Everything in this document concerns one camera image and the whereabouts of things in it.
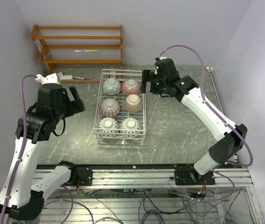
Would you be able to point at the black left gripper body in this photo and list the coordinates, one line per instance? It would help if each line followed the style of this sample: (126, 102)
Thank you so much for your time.
(71, 107)

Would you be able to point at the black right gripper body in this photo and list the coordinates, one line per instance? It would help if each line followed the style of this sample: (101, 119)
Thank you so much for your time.
(158, 86)

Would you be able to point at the brown leaf pattern bowl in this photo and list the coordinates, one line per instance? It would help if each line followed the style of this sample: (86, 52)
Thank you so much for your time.
(131, 86)

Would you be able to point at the brown lattice pattern bowl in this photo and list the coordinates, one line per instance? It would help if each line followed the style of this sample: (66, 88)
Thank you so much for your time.
(133, 103)

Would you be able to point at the blue triangle pattern bowl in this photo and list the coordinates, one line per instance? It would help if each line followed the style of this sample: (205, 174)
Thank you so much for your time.
(111, 86)

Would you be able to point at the red diamond pattern bowl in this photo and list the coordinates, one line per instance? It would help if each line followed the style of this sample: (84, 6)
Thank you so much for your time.
(110, 107)

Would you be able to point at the white bowl with dot pattern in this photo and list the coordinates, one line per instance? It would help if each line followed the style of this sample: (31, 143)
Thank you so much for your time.
(108, 127)

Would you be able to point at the blue floral pattern bowl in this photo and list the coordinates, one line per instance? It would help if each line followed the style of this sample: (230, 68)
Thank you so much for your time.
(130, 128)

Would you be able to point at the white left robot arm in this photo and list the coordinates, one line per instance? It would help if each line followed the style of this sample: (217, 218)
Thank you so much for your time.
(20, 199)

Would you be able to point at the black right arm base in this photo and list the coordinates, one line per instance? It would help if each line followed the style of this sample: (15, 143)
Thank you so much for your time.
(185, 174)

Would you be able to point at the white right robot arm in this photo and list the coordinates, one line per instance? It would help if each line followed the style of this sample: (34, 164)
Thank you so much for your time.
(229, 136)

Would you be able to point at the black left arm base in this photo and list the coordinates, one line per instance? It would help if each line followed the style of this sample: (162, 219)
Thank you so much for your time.
(84, 176)

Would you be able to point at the wooden shelf rack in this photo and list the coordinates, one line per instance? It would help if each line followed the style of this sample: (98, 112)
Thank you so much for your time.
(59, 42)

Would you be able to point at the pink marker pen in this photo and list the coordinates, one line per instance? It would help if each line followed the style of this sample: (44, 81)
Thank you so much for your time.
(81, 78)

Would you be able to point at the white eraser block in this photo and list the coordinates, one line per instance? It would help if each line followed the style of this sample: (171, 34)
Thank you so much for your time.
(64, 77)

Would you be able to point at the green marker pen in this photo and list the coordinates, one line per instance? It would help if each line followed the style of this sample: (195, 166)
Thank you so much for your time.
(86, 50)

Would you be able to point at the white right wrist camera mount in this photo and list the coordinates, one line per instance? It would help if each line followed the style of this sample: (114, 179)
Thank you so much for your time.
(160, 58)

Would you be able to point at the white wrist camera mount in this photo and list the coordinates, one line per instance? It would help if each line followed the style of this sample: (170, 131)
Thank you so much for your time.
(49, 79)
(160, 58)

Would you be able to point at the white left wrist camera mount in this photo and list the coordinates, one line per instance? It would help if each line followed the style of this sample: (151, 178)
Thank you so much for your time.
(49, 79)

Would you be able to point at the white wire dish rack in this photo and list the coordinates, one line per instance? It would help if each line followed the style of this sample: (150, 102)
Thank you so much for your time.
(121, 76)

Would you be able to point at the aluminium rail frame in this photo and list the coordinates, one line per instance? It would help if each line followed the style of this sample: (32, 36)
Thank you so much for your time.
(131, 182)

